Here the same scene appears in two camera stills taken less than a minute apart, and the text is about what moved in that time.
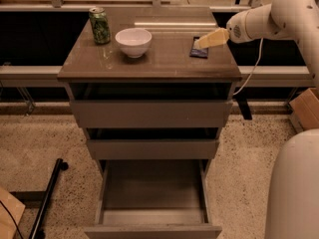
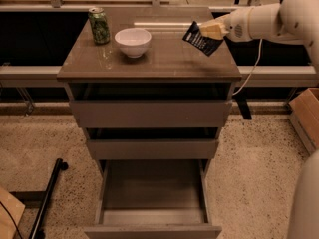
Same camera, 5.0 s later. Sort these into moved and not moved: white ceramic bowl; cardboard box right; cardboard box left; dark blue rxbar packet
Moved: dark blue rxbar packet
Not moved: cardboard box right; cardboard box left; white ceramic bowl
